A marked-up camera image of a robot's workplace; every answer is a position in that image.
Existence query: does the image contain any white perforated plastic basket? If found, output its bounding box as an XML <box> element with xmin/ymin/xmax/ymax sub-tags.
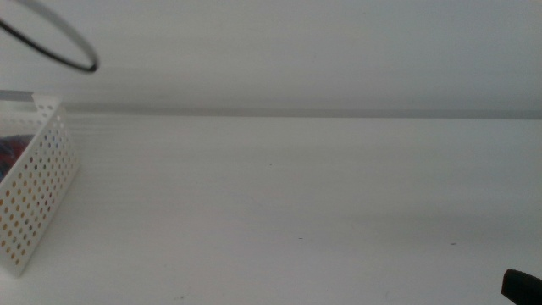
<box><xmin>0</xmin><ymin>93</ymin><xmax>80</xmax><ymax>280</ymax></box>

